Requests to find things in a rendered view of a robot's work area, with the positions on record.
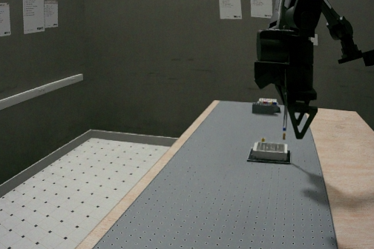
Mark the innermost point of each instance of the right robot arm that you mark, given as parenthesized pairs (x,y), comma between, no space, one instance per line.
(339,27)

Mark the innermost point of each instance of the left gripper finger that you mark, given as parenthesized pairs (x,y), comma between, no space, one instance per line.
(312,111)
(302,99)

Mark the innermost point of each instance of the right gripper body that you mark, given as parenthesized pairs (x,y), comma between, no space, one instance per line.
(280,83)

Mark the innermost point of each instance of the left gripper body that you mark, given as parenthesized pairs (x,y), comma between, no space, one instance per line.
(307,91)

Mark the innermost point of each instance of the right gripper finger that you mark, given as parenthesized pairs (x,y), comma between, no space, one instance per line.
(283,92)
(278,88)

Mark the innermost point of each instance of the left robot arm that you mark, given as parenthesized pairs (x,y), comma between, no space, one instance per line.
(275,46)

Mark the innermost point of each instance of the white grid rack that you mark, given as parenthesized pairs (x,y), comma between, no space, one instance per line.
(267,152)

